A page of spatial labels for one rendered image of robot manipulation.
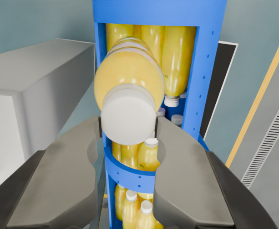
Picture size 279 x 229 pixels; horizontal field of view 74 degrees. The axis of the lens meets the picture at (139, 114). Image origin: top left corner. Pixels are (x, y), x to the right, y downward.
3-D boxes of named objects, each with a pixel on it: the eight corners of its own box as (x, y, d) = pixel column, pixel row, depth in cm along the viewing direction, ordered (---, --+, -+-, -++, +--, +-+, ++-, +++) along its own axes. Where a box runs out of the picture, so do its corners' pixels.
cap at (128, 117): (158, 89, 14) (162, 98, 12) (148, 131, 16) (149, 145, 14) (106, 81, 13) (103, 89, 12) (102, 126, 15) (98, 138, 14)
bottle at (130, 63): (155, 41, 29) (185, 72, 13) (147, 82, 33) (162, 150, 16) (111, 32, 29) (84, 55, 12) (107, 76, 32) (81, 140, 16)
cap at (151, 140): (149, 136, 52) (149, 130, 52) (160, 141, 50) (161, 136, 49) (140, 141, 50) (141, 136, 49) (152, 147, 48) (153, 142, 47)
